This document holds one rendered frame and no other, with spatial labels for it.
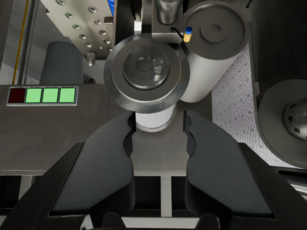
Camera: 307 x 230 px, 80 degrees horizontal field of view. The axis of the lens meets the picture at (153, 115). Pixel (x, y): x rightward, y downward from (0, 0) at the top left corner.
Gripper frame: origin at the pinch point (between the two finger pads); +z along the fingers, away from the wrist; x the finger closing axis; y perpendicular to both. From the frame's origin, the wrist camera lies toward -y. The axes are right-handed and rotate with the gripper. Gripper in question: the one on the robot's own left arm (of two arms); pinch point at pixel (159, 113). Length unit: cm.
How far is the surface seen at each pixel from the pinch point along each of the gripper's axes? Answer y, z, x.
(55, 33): 8, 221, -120
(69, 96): 18, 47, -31
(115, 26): -4.8, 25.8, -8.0
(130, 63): 0.4, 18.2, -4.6
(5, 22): -5, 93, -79
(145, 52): -1.1, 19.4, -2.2
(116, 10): -7.3, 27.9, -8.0
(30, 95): 17, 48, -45
